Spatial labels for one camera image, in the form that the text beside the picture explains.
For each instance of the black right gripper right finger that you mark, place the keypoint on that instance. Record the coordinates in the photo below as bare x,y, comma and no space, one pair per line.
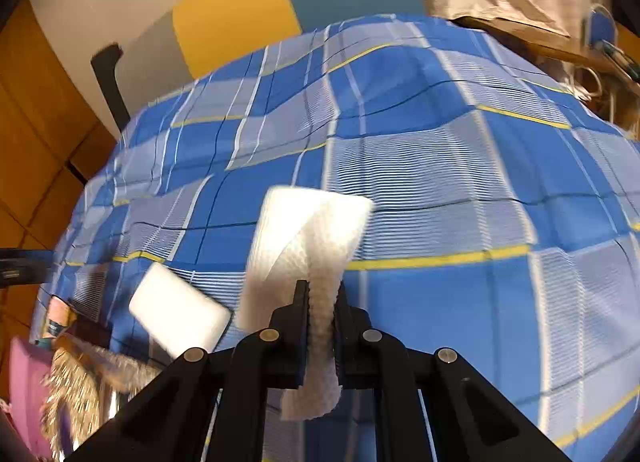
430,407

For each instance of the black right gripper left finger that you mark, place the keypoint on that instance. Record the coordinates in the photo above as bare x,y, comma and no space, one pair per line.
210,406

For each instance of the white tissue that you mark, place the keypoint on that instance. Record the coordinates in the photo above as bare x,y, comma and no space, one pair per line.
311,235

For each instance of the glittery silver box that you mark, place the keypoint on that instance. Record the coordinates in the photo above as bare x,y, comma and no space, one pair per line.
86,386

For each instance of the white foam pad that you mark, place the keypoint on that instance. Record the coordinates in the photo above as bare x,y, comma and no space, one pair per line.
177,316

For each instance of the blue plaid tablecloth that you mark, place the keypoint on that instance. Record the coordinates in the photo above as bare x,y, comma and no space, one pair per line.
505,221

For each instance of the grey yellow teal chair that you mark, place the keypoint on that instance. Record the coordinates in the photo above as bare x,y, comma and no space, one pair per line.
195,37

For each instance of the blue folding chair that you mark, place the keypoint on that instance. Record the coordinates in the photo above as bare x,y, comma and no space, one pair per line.
598,27

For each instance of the wooden side table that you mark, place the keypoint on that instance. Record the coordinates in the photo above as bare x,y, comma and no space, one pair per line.
538,43

